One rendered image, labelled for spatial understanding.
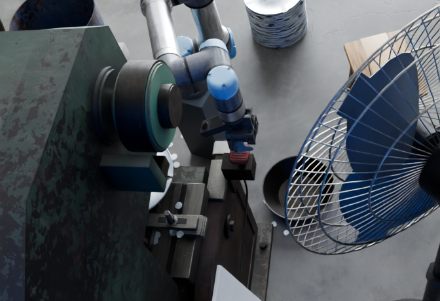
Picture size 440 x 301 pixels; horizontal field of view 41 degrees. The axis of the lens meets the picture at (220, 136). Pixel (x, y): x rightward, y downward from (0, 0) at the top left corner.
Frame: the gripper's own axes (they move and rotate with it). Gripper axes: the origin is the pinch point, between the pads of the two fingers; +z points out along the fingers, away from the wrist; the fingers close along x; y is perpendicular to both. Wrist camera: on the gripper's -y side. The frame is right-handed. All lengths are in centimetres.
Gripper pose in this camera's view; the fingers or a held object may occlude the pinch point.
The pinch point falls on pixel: (238, 149)
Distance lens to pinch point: 174.3
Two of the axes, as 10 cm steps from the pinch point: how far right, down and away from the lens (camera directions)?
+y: 9.7, 0.1, -2.5
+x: 1.4, -8.5, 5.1
